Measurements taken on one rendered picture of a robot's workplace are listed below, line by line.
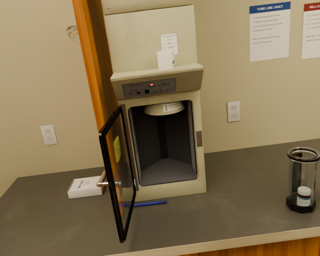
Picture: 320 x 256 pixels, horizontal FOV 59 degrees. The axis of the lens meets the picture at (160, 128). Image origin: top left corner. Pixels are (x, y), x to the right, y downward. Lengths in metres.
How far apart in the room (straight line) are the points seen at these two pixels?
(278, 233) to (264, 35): 0.99
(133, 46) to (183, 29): 0.19
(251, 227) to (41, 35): 1.29
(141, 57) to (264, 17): 0.78
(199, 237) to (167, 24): 0.77
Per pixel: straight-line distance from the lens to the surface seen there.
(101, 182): 0.93
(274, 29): 1.65
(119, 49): 1.08
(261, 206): 1.22
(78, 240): 1.17
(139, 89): 1.03
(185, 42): 1.08
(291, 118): 1.79
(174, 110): 1.14
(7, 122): 1.74
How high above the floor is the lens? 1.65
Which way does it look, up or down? 19 degrees down
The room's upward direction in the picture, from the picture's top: 7 degrees counter-clockwise
